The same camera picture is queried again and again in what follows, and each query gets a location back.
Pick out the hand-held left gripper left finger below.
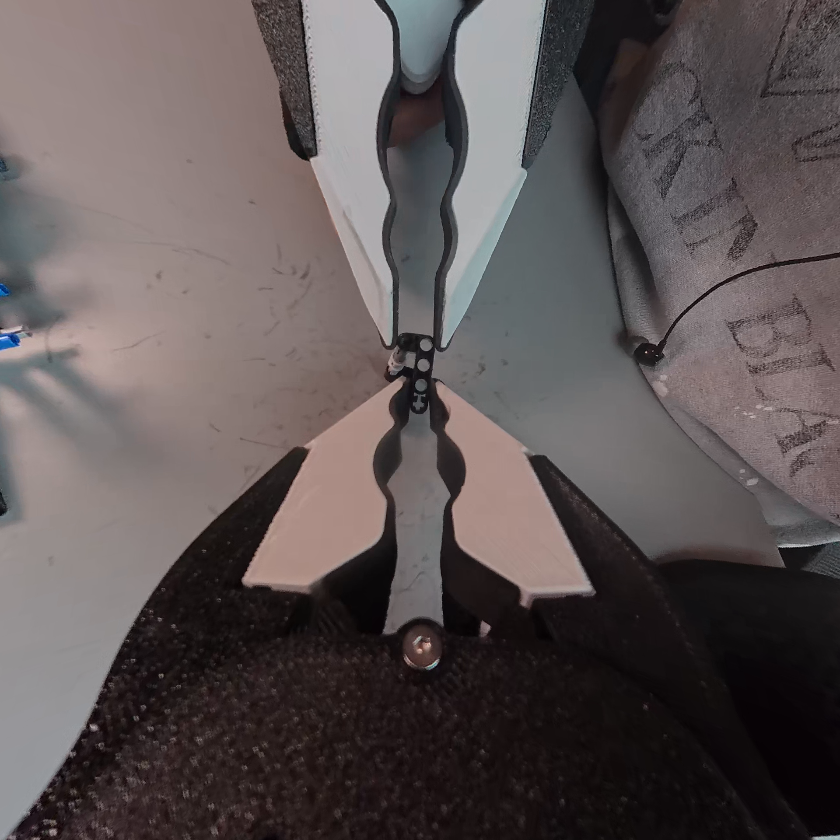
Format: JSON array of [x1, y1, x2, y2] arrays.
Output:
[[241, 379, 411, 595]]

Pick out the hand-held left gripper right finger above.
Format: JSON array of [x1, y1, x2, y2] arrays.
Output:
[[430, 381, 596, 609]]

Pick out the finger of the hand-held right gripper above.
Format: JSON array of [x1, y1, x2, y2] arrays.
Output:
[[302, 0, 403, 349], [435, 0, 549, 354]]

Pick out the black L-shaped beam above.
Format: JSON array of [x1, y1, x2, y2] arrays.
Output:
[[394, 332, 435, 417]]

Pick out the brick vehicle chassis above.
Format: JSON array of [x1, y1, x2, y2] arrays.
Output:
[[0, 279, 32, 349]]

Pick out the grey desk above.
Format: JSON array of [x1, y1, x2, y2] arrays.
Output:
[[0, 0, 788, 834]]

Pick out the person's right hand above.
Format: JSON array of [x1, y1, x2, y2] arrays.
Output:
[[386, 87, 448, 150]]

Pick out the person's grey printed hoodie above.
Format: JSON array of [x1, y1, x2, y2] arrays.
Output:
[[594, 0, 840, 547]]

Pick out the person's dark trousers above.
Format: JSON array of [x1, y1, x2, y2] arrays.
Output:
[[659, 548, 840, 837]]

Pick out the thin black cord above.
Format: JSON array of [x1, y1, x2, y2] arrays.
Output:
[[633, 252, 840, 367]]

